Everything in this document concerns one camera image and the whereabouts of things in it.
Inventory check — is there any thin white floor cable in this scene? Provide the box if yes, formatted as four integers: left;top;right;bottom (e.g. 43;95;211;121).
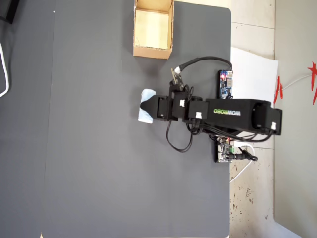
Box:
281;73;313;91

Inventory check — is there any dark grey table mat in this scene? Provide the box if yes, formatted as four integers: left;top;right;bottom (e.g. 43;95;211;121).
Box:
0;0;55;238
40;0;232;238

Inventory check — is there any black camera circuit board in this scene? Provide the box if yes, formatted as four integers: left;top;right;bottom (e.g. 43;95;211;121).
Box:
169;68;185;90

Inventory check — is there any thick white cable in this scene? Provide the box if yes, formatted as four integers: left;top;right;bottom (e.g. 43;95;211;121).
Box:
0;39;11;98

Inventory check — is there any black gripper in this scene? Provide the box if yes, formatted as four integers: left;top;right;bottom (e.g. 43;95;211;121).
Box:
139;85;190;122

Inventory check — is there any black device corner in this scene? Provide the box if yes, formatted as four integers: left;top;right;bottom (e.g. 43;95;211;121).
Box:
0;0;22;25

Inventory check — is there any yellow paper sheet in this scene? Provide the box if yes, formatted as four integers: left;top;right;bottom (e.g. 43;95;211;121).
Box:
135;9;172;50

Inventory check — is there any pale blue block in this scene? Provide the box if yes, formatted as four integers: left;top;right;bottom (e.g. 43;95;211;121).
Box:
137;89;158;124

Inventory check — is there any blue USB circuit board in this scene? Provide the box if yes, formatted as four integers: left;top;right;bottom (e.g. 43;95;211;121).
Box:
217;70;234;100

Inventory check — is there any thick black camera cable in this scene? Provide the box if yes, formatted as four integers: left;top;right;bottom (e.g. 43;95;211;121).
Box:
173;56;234;75

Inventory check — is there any open cardboard box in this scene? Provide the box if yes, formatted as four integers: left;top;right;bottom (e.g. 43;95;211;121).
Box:
132;0;175;60

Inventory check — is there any white paper sheet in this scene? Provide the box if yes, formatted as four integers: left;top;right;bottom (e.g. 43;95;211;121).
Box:
230;46;280;150

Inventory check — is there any white power cable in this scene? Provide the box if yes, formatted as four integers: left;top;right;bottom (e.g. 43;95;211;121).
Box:
229;140;256;184

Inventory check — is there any motor controller circuit board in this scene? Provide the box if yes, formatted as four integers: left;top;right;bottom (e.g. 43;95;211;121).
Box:
214;136;237;164

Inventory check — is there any black power plug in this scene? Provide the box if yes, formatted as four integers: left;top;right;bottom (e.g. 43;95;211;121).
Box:
227;146;259;162

